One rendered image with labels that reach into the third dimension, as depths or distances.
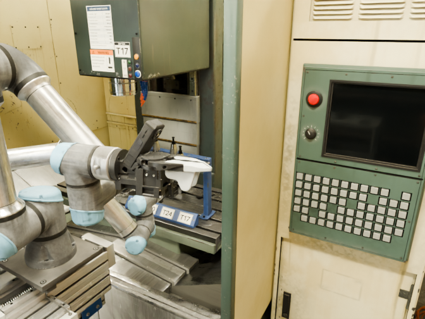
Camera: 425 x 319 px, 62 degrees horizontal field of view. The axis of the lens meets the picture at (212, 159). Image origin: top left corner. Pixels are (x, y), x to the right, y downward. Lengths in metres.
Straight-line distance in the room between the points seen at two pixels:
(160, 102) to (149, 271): 1.21
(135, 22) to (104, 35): 0.21
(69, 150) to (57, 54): 2.34
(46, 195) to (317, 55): 1.00
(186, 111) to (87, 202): 1.66
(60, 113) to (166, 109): 1.60
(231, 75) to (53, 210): 0.64
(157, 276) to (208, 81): 1.24
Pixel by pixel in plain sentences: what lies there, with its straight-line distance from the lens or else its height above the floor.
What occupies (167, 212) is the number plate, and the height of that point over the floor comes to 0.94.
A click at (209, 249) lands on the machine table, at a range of 1.75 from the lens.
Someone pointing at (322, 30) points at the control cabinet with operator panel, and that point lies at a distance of 1.36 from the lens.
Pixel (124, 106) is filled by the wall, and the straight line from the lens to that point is 3.33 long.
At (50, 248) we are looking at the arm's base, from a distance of 1.19.
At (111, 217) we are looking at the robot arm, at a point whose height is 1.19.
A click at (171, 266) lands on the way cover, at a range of 1.87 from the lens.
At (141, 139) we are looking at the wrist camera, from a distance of 0.73.
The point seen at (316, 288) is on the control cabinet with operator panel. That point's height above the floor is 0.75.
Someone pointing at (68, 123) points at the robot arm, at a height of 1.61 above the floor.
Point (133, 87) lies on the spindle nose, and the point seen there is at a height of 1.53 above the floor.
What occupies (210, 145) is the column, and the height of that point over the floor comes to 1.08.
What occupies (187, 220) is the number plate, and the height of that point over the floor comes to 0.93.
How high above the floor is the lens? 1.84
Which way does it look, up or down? 20 degrees down
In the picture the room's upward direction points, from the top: straight up
